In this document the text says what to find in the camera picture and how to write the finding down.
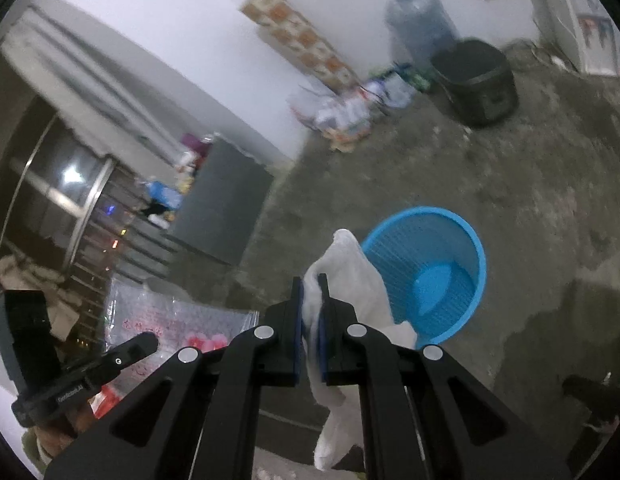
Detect tall patterned cardboard box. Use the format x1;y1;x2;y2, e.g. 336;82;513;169
240;0;359;91

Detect white cloth glove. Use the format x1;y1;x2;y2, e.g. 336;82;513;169
301;229;417;471

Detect white water dispenser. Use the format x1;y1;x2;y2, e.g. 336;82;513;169
545;0;620;77

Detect blue mesh trash basket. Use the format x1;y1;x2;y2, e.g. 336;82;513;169
362;206;487;348

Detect pile of papers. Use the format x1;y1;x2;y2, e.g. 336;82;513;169
287;70;421;153

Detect beige hanging jacket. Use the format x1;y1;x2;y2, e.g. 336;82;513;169
0;255;82;341

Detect metal balcony railing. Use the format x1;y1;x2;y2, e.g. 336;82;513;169
63;158;179;350

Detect blue detergent bottle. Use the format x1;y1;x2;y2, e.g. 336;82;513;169
145;180;183;210

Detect grey curtain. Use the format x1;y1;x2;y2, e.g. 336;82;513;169
0;8;183;181

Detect black rice cooker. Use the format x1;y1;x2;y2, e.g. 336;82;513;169
430;38;519;127

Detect dark grey cabinet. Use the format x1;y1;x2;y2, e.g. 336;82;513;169
167;136;274;266

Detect large blue water jug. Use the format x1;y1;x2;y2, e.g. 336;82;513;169
385;0;459;73

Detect clear printed plastic bag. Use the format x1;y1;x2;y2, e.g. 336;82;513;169
92;278;259;418

